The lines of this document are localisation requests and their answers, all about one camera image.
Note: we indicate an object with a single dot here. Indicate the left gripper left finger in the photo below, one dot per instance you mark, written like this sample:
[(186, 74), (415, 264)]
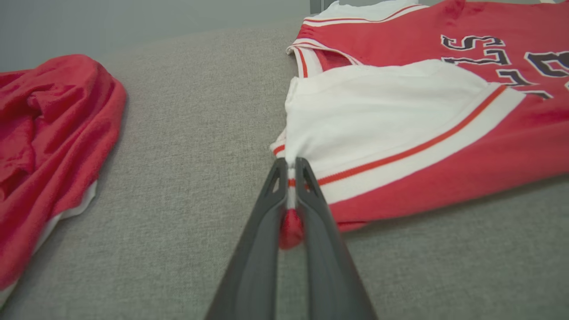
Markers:
[(255, 258)]

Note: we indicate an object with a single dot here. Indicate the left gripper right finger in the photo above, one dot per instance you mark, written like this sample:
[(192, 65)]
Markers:
[(329, 266)]

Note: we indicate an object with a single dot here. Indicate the red white lettered jersey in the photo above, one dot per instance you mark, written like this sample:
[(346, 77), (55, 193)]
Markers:
[(382, 115)]

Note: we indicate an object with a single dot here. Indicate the red shorts white trim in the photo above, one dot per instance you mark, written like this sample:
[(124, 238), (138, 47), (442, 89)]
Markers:
[(53, 146)]

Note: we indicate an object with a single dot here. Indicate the grey fabric sofa seat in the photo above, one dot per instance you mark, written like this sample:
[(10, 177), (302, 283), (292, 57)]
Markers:
[(186, 155)]

